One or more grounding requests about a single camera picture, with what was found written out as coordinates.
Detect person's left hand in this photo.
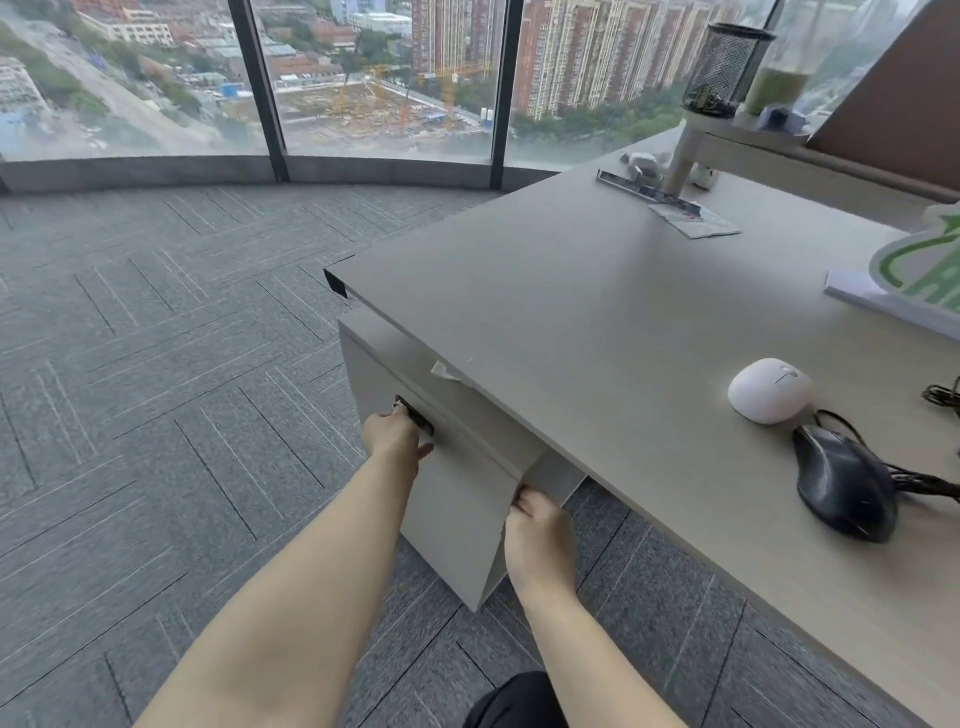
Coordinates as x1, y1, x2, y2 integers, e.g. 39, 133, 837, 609
361, 405, 436, 481

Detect person's right hand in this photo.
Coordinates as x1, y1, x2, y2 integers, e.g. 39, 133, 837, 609
504, 486, 579, 602

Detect black drawer handle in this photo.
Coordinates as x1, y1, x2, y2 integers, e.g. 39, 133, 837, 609
394, 396, 435, 438

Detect white cabinet drawer front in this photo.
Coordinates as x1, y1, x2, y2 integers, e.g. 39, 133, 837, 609
339, 321, 543, 613

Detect person's left forearm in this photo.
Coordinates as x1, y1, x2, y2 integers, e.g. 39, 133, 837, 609
133, 453, 421, 728

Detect person's right forearm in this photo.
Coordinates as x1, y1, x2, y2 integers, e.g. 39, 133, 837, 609
516, 576, 688, 728

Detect white cabinet body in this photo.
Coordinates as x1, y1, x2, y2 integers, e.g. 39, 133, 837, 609
480, 448, 588, 613

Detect person's black trousers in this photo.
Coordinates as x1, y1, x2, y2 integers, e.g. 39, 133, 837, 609
465, 671, 571, 728

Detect white computer mouse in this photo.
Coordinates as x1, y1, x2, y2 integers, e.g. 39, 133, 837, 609
728, 357, 816, 426

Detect black computer mouse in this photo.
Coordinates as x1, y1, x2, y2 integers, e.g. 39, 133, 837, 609
792, 424, 899, 544

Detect printed paper leaflet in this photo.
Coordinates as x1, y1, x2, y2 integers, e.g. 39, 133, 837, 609
649, 201, 742, 241

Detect printed flat ruler strip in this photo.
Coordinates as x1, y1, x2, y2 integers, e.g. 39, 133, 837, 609
597, 169, 702, 213

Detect dark window mullion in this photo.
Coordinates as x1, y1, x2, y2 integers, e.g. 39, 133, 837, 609
489, 0, 525, 191
227, 0, 291, 183

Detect white desk riser shelf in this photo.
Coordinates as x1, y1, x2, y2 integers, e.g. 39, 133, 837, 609
662, 114, 960, 226

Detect small blue item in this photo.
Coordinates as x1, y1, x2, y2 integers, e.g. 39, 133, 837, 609
761, 106, 810, 136

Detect green and white sign board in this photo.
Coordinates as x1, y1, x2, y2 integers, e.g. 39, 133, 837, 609
868, 202, 960, 316

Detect black mesh pen holder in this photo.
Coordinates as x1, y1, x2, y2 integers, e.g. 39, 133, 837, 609
682, 22, 777, 117

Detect clear cup with green drink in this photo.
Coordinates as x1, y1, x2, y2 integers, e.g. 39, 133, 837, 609
742, 0, 826, 117

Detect brown partition panel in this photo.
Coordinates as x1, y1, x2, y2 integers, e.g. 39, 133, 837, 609
808, 0, 960, 162

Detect black mouse cable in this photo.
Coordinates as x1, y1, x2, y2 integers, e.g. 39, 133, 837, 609
814, 409, 960, 504

